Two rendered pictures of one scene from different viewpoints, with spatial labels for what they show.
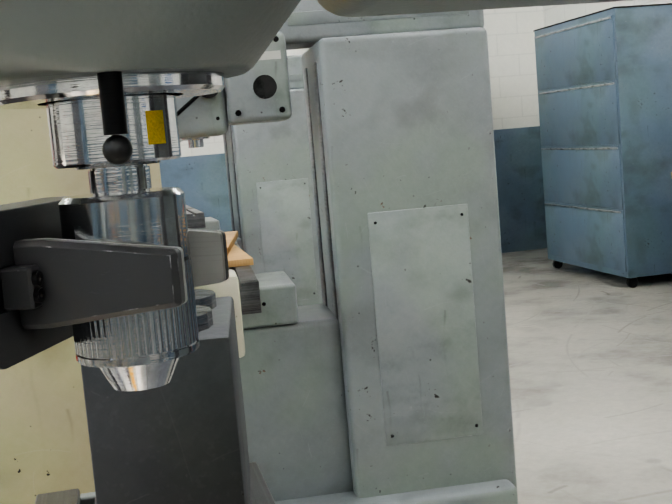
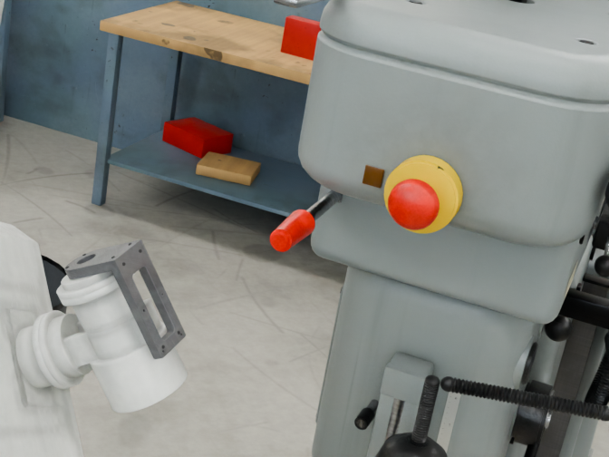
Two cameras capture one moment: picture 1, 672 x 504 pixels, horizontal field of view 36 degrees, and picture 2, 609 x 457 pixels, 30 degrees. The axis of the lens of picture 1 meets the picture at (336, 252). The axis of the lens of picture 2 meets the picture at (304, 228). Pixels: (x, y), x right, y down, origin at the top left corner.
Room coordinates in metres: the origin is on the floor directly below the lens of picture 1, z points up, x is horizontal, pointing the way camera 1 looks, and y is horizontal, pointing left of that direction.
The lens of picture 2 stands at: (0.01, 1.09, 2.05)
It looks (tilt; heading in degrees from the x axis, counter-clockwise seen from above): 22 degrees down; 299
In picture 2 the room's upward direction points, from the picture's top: 10 degrees clockwise
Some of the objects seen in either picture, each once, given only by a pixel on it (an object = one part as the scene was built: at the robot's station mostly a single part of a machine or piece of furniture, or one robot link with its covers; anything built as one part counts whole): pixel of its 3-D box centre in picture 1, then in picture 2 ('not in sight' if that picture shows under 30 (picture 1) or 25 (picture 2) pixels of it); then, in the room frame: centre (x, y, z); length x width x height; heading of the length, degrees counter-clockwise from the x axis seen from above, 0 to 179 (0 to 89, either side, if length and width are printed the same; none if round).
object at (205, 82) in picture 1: (110, 88); not in sight; (0.39, 0.08, 1.31); 0.09 x 0.09 x 0.01
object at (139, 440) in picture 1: (174, 413); not in sight; (0.91, 0.16, 1.04); 0.22 x 0.12 x 0.20; 4
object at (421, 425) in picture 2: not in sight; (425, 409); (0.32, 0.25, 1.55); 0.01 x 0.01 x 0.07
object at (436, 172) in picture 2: not in sight; (422, 194); (0.34, 0.30, 1.76); 0.06 x 0.02 x 0.06; 12
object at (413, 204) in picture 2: not in sight; (415, 202); (0.34, 0.33, 1.76); 0.04 x 0.03 x 0.04; 12
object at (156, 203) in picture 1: (122, 205); not in sight; (0.39, 0.08, 1.26); 0.05 x 0.05 x 0.01
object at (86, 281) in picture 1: (94, 282); not in sight; (0.36, 0.09, 1.24); 0.06 x 0.02 x 0.03; 80
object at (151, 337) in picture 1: (131, 286); not in sight; (0.39, 0.08, 1.23); 0.05 x 0.05 x 0.05
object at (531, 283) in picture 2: not in sight; (476, 195); (0.40, 0.04, 1.68); 0.34 x 0.24 x 0.10; 102
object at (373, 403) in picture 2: not in sight; (370, 410); (0.40, 0.19, 1.49); 0.06 x 0.01 x 0.01; 102
